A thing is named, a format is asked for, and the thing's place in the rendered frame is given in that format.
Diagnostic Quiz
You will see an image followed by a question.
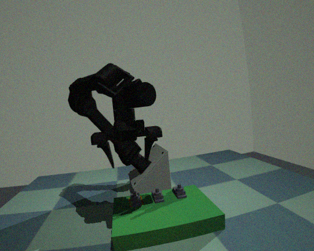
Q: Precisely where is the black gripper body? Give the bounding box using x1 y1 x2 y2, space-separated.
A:
91 108 162 145

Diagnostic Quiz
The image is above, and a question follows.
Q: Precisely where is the green flat plate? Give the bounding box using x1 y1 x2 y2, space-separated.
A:
112 184 225 251

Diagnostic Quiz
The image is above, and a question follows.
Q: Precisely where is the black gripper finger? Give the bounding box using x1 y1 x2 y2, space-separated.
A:
97 142 115 168
144 138 158 164

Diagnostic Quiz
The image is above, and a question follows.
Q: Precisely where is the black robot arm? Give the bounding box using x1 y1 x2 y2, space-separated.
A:
68 63 156 174

